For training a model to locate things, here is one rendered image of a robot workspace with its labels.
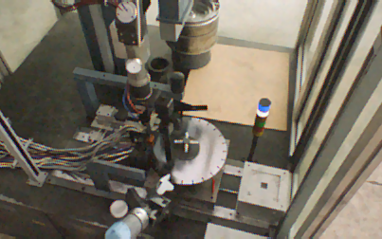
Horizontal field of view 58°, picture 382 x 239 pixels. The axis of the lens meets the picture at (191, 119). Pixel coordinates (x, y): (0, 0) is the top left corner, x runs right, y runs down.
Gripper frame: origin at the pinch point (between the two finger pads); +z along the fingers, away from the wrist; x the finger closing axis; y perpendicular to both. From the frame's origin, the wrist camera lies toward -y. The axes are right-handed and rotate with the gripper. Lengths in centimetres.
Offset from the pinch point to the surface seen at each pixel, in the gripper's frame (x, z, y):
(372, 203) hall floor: -22, 128, 98
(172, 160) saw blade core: 10.7, 5.2, -1.6
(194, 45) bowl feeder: 46, 60, -29
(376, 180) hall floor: -12, 144, 97
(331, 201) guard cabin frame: 40, -27, 52
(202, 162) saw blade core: 13.5, 9.4, 9.1
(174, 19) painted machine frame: 62, 14, -21
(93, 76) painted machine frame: 26, 13, -52
